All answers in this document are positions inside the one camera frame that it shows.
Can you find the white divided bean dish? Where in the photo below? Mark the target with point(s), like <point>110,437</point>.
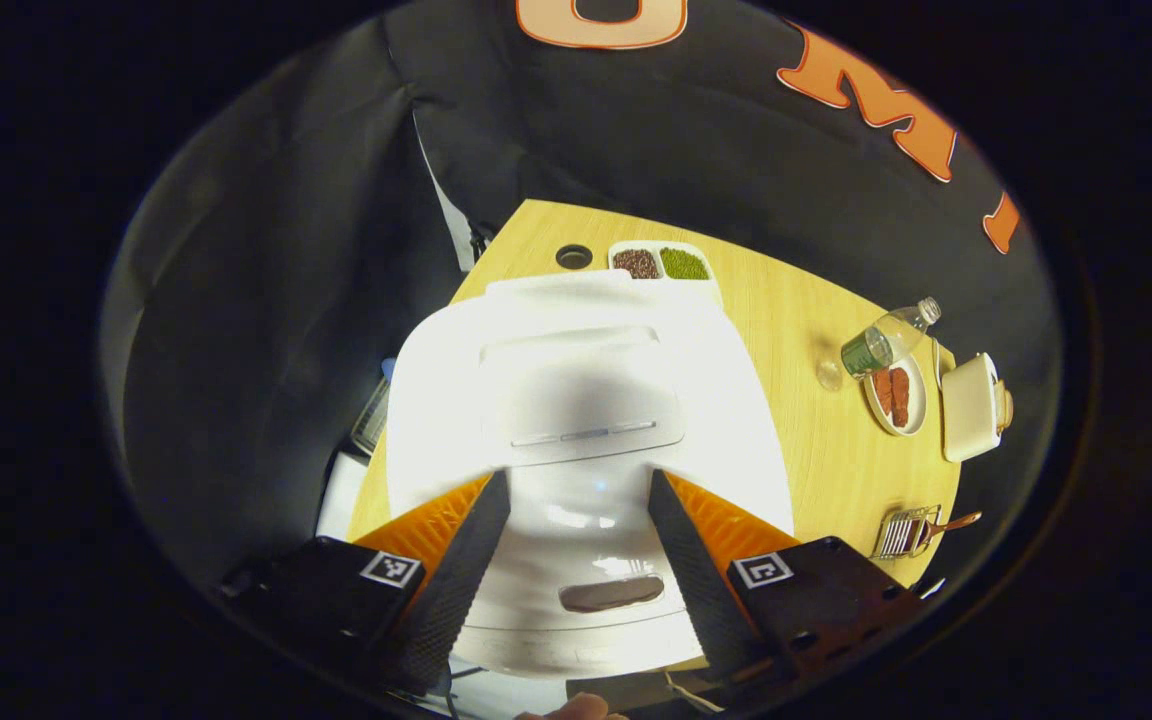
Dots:
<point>661,262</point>

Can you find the white cardboard box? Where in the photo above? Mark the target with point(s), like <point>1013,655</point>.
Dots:
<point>341,495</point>

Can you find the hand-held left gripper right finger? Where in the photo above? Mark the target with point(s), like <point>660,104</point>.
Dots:
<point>701,590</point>

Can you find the white round plate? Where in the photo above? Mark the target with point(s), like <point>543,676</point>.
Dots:
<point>918,395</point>

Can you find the white rice cooker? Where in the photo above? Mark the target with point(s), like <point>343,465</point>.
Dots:
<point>576,400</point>

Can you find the white toaster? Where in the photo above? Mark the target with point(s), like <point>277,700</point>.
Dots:
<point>971,410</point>

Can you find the clear plastic water bottle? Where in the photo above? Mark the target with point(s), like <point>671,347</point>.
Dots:
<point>881,340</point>

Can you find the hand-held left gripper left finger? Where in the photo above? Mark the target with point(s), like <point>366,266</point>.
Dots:
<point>456,590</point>

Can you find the toasted bread slice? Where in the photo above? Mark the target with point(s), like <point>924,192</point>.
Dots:
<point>1004,405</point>

